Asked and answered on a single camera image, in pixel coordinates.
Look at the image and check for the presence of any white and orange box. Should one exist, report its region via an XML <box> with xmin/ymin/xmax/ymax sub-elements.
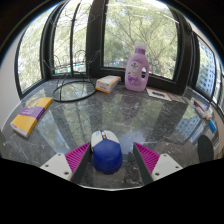
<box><xmin>95</xmin><ymin>75</ymin><xmax>122</xmax><ymax>94</ymax></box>

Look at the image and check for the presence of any blue and white computer mouse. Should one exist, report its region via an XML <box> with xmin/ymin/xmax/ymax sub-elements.
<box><xmin>90</xmin><ymin>129</ymin><xmax>124</xmax><ymax>175</ymax></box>

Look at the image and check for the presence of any black wire stand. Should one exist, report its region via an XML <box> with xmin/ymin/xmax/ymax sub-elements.
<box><xmin>49</xmin><ymin>3</ymin><xmax>101</xmax><ymax>103</ymax></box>

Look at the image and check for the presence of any purple detergent bottle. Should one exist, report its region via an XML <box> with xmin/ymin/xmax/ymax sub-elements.
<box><xmin>124</xmin><ymin>42</ymin><xmax>150</xmax><ymax>93</ymax></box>

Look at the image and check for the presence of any white card with dark print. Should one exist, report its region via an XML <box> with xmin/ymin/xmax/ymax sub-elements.
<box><xmin>145</xmin><ymin>87</ymin><xmax>173</xmax><ymax>102</ymax></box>

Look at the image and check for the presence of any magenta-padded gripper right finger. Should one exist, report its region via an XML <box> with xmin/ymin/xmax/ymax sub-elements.
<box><xmin>132</xmin><ymin>142</ymin><xmax>184</xmax><ymax>186</ymax></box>

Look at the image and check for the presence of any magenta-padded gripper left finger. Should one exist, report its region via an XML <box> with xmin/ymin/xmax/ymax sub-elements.
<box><xmin>40</xmin><ymin>142</ymin><xmax>93</xmax><ymax>186</ymax></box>

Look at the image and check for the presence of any yellow and purple book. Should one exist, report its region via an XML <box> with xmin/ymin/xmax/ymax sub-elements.
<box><xmin>10</xmin><ymin>96</ymin><xmax>54</xmax><ymax>139</ymax></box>

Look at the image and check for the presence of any white and blue book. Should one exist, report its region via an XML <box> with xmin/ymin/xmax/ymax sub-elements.
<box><xmin>193</xmin><ymin>100</ymin><xmax>213</xmax><ymax>121</ymax></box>

